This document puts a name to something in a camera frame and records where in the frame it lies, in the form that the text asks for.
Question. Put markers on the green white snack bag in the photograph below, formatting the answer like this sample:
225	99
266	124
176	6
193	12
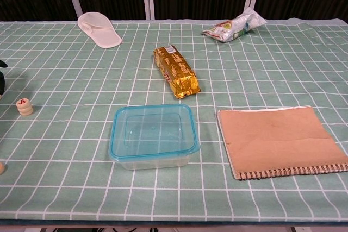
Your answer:
231	29

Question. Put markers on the green checked tablecloth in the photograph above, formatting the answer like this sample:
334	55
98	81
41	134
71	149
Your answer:
258	80

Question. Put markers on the brown spiral notebook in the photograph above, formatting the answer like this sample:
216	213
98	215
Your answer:
277	139

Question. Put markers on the gold foil biscuit pack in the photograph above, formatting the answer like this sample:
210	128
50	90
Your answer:
176	71

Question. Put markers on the blue clear plastic container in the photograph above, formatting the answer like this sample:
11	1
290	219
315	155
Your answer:
153	134

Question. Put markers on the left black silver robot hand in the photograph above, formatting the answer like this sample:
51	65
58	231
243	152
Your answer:
2	82

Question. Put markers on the white disposable slipper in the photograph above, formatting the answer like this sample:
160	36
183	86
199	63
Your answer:
100	31

